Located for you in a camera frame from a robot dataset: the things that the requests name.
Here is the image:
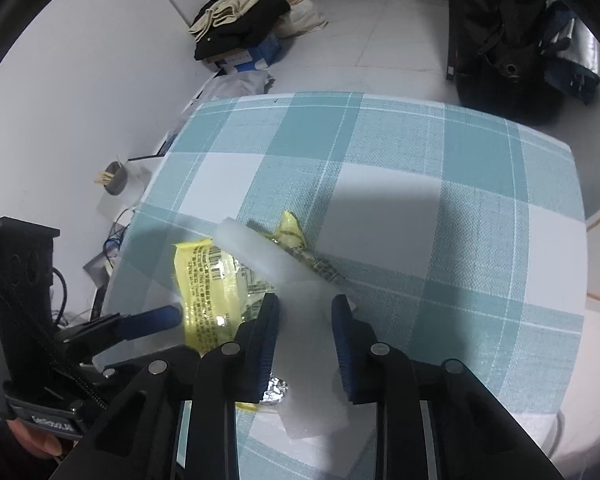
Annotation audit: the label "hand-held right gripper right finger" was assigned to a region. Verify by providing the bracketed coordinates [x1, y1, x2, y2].
[330, 294, 566, 480]

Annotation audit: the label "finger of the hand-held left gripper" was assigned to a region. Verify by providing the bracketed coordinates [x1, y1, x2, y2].
[75, 357, 148, 387]
[57, 305, 182, 347]

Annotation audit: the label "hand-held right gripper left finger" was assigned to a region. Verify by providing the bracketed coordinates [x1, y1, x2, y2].
[50, 292, 282, 480]

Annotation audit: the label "yellow printed packet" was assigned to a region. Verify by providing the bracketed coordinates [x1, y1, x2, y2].
[172, 240, 277, 353]

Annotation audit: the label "person's left forearm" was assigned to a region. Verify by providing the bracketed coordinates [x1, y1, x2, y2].
[0, 420, 58, 480]

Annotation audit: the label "person's left hand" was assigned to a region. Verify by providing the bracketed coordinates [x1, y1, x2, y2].
[5, 416, 68, 461]

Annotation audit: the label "silver foil wrapper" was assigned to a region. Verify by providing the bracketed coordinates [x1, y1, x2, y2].
[236, 372, 292, 411]

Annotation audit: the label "crumpled yellow wrapper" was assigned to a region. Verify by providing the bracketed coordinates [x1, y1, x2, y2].
[247, 210, 343, 286]

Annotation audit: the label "teal checked tablecloth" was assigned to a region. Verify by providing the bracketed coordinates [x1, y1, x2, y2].
[102, 91, 588, 480]

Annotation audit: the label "white plastic bag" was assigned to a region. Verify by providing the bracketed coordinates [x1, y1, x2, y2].
[195, 70, 277, 107]

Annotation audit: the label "blue cardboard box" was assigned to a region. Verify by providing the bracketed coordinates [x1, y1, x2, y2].
[202, 35, 284, 74]

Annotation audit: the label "black garment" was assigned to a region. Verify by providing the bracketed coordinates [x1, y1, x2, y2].
[194, 0, 292, 61]

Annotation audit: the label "beige garment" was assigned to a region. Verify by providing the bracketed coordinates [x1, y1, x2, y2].
[189, 0, 268, 41]

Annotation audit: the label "white tote bag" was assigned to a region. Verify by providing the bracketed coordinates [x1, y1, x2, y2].
[275, 0, 329, 38]

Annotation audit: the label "black backpack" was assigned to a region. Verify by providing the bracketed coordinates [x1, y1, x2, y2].
[447, 0, 572, 126]

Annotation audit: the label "tangled cables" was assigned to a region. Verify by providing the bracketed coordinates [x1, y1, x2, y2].
[102, 207, 137, 264]

